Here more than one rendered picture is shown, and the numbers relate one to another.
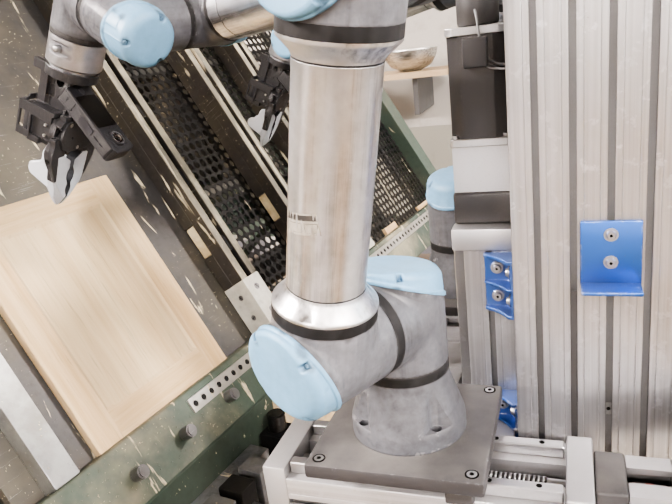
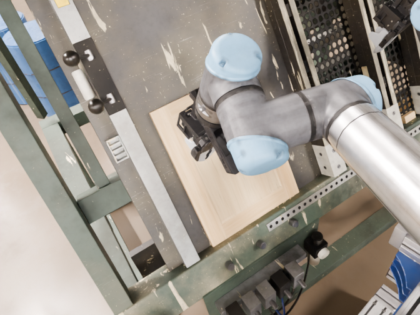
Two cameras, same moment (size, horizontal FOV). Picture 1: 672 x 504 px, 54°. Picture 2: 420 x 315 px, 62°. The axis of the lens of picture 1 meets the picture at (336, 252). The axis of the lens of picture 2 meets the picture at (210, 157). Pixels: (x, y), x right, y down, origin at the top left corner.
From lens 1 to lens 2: 68 cm
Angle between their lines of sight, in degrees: 41
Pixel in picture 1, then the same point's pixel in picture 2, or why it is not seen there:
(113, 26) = (235, 155)
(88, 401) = (212, 219)
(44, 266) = not seen: hidden behind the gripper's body
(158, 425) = (246, 237)
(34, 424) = (181, 235)
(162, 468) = (242, 260)
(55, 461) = (189, 254)
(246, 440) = (295, 242)
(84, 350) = (215, 189)
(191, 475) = (257, 264)
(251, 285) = (330, 150)
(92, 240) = not seen: hidden behind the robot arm
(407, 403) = not seen: outside the picture
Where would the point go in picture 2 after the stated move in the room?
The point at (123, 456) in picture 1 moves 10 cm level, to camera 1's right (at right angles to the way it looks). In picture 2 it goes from (223, 254) to (252, 265)
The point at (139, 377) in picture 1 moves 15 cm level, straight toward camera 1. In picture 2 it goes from (243, 204) to (239, 244)
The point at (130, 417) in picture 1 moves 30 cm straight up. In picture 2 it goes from (233, 227) to (223, 168)
